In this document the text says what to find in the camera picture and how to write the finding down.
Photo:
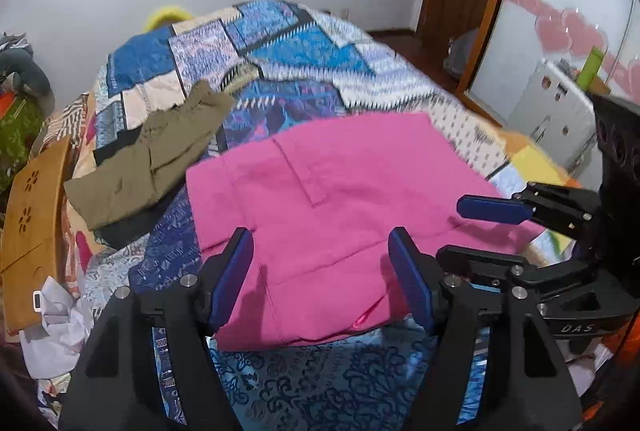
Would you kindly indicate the bamboo folding table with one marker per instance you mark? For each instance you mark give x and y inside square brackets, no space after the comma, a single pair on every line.
[35,231]

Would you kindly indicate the olive green pants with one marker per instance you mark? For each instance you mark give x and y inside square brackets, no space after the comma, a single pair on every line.
[150,161]

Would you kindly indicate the yellow round object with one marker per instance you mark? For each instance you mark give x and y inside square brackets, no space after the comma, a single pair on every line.
[167,13]

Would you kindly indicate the green bottle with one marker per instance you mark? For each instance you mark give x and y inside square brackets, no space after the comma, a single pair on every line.
[591,68]

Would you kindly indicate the pink pants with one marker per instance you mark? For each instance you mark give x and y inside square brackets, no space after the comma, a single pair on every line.
[340,181]

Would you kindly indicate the blue patchwork blanket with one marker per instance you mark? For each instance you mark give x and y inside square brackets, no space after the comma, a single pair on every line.
[300,383]

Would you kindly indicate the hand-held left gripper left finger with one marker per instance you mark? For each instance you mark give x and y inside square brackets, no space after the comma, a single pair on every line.
[232,276]

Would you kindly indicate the white cabinet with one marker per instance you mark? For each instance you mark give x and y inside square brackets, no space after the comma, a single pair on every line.
[550,116]

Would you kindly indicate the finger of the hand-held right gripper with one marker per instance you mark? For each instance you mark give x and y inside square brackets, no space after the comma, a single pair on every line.
[492,208]
[475,261]

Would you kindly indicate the white crumpled cloth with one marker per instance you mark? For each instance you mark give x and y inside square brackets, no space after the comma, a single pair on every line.
[55,336]

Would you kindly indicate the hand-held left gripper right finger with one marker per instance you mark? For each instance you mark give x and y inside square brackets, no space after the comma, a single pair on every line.
[411,276]

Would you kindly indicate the green patterned cloth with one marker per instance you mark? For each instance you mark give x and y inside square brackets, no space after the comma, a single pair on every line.
[17,136]

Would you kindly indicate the grey bag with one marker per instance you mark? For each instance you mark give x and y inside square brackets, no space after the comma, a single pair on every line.
[462,53]

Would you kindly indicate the grey plush toy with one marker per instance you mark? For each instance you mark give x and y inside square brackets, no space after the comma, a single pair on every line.
[25,66]

